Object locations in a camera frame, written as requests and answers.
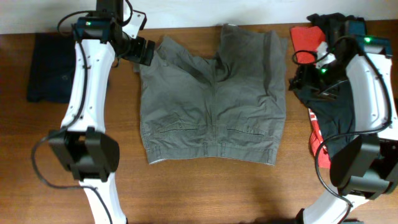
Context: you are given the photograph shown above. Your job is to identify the grey cargo shorts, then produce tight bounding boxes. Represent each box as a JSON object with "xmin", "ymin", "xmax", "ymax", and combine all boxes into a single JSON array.
[{"xmin": 139, "ymin": 24, "xmax": 288, "ymax": 165}]

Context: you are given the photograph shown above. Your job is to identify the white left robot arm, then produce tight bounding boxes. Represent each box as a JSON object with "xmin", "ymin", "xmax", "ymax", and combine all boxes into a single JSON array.
[{"xmin": 49, "ymin": 17, "xmax": 155, "ymax": 223}]

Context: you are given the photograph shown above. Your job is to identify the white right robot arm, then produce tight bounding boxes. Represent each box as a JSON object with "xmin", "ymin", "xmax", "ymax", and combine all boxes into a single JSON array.
[{"xmin": 290, "ymin": 35, "xmax": 397, "ymax": 223}]

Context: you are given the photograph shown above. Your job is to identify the black garment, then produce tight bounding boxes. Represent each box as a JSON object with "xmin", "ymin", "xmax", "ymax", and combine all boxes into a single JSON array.
[{"xmin": 292, "ymin": 13, "xmax": 368, "ymax": 161}]

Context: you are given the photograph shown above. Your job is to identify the red garment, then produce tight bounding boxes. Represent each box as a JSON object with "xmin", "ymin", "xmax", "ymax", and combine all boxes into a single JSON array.
[{"xmin": 290, "ymin": 26, "xmax": 331, "ymax": 169}]

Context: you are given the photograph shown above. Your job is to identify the dark navy folded garment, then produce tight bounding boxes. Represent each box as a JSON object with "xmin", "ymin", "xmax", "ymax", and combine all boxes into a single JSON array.
[{"xmin": 26, "ymin": 34, "xmax": 78, "ymax": 103}]

